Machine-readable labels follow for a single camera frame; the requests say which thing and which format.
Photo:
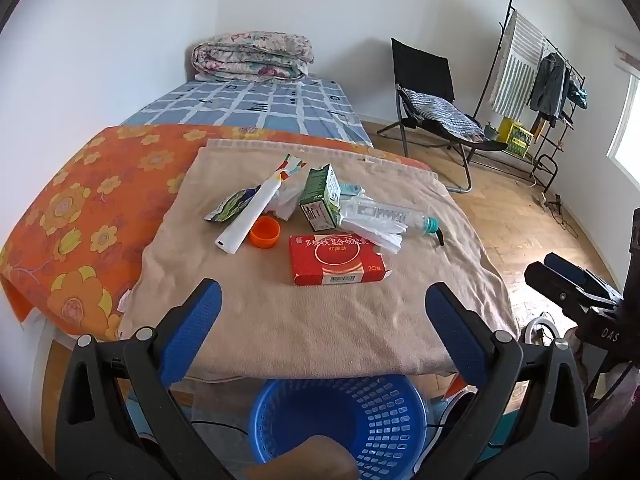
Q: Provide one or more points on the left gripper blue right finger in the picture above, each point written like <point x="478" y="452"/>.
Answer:
<point x="462" y="332"/>

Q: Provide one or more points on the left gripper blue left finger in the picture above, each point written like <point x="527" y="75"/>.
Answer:
<point x="183" y="330"/>

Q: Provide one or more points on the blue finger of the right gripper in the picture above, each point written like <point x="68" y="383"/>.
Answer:
<point x="560" y="284"/>
<point x="575" y="274"/>

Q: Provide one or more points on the white colourful paper wrapper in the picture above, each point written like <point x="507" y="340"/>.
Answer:
<point x="234" y="234"/>

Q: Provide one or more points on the white plastic bag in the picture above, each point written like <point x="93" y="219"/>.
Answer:
<point x="382" y="233"/>

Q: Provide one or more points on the orange plastic cap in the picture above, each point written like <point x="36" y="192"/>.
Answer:
<point x="265" y="232"/>

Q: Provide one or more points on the blue green snack packet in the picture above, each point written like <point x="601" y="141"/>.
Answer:
<point x="232" y="205"/>

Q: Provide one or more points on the red cardboard medicine box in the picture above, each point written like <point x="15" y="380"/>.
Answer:
<point x="335" y="259"/>

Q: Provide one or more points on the clear plastic bottle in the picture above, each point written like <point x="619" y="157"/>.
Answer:
<point x="415" y="221"/>

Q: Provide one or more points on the green milk carton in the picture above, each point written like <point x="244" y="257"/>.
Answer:
<point x="320" y="199"/>

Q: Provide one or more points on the white round floor device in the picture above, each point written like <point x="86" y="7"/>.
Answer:
<point x="540" y="331"/>

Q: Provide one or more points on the beige towel blanket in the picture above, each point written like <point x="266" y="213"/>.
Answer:
<point x="314" y="306"/>

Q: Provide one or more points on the blue plastic laundry basket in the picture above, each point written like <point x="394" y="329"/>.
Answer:
<point x="382" y="421"/>

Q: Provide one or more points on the black clothes drying rack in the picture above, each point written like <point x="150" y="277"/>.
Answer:
<point x="539" y="167"/>

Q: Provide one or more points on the yellow plastic crate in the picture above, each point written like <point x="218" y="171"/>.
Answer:
<point x="517" y="139"/>

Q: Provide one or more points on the orange floral bed sheet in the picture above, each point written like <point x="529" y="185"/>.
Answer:
<point x="79" y="246"/>

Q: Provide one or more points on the dark jacket on rack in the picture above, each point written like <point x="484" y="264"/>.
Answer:
<point x="550" y="88"/>

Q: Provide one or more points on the teal garment on rack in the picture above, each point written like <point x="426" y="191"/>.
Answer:
<point x="577" y="96"/>

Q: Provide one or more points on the checked chair cushion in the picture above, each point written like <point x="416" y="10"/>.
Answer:
<point x="435" y="109"/>

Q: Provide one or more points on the black folding chair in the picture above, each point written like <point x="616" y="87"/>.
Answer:
<point x="424" y="93"/>

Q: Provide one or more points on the striped towel on rack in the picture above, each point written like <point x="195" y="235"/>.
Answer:
<point x="518" y="63"/>

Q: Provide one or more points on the blue checked bed sheet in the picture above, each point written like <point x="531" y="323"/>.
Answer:
<point x="315" y="107"/>

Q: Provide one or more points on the folded floral quilt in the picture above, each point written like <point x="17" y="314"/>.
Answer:
<point x="254" y="56"/>

